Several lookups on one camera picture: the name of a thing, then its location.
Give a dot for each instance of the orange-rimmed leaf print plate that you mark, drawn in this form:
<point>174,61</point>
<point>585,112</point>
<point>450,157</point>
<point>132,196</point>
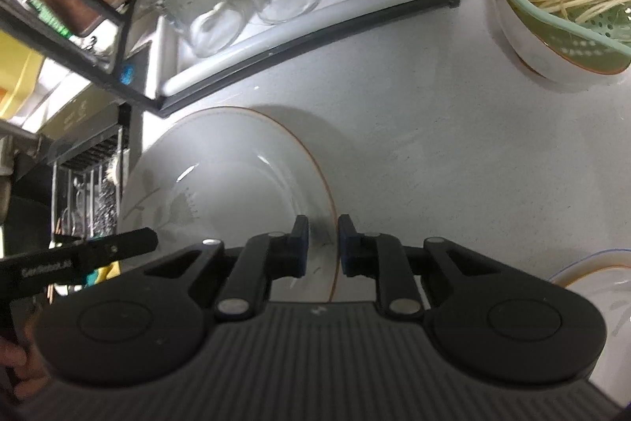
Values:
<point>222,184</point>

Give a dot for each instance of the white bowl with brown foot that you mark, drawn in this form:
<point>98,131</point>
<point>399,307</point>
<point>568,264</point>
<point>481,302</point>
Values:
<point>532,51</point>

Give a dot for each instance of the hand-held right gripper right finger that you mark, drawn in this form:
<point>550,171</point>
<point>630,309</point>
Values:
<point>346,249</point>

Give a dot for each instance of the person's left hand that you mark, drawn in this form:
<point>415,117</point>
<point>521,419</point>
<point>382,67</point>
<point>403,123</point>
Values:
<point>10,359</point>

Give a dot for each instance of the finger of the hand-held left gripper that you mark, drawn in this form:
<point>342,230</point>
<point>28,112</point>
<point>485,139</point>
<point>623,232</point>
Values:
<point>123,246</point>

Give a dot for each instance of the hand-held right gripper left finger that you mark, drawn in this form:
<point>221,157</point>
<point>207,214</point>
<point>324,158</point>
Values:
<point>301,249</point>

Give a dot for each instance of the beige box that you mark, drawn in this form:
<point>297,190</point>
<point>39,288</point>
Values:
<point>81,108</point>

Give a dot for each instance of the yellow container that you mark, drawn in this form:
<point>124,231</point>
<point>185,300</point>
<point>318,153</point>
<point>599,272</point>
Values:
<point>17,71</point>

